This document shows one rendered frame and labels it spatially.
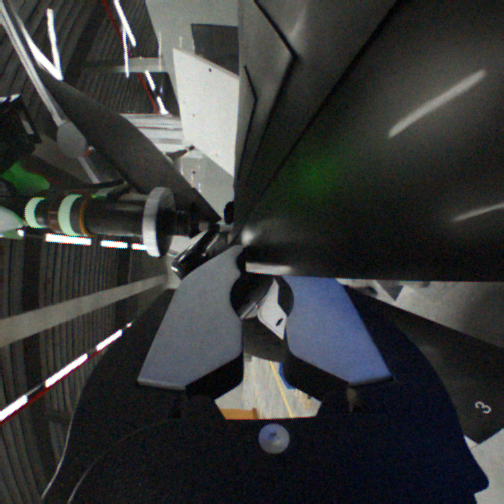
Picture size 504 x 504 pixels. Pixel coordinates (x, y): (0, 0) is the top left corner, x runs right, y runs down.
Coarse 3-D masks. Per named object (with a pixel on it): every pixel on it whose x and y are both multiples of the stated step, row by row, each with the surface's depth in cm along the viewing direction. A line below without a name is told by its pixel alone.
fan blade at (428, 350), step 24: (384, 312) 22; (408, 312) 20; (408, 336) 20; (432, 336) 19; (456, 336) 17; (432, 360) 18; (456, 360) 17; (480, 360) 16; (456, 384) 17; (480, 384) 15; (456, 408) 17; (480, 432) 15
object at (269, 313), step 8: (272, 288) 29; (272, 296) 29; (264, 304) 30; (272, 304) 29; (264, 312) 30; (272, 312) 29; (280, 312) 29; (264, 320) 30; (272, 320) 29; (272, 328) 29; (280, 328) 28; (280, 336) 28
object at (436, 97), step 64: (256, 0) 6; (320, 0) 4; (384, 0) 2; (448, 0) 2; (256, 64) 7; (320, 64) 4; (384, 64) 3; (448, 64) 2; (256, 128) 8; (320, 128) 5; (384, 128) 3; (448, 128) 2; (256, 192) 10; (320, 192) 6; (384, 192) 4; (448, 192) 3; (256, 256) 11; (320, 256) 6; (384, 256) 4; (448, 256) 3
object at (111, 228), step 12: (96, 204) 21; (108, 204) 22; (120, 204) 22; (132, 204) 22; (84, 216) 21; (96, 216) 21; (108, 216) 21; (120, 216) 21; (132, 216) 22; (168, 216) 22; (180, 216) 22; (96, 228) 22; (108, 228) 22; (120, 228) 22; (132, 228) 22; (168, 228) 22; (180, 228) 22
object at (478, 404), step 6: (480, 396) 15; (474, 402) 16; (480, 402) 15; (486, 402) 15; (492, 402) 15; (468, 408) 16; (474, 408) 16; (480, 408) 15; (486, 408) 15; (492, 408) 15; (498, 408) 14; (480, 414) 15; (486, 414) 15; (492, 414) 14
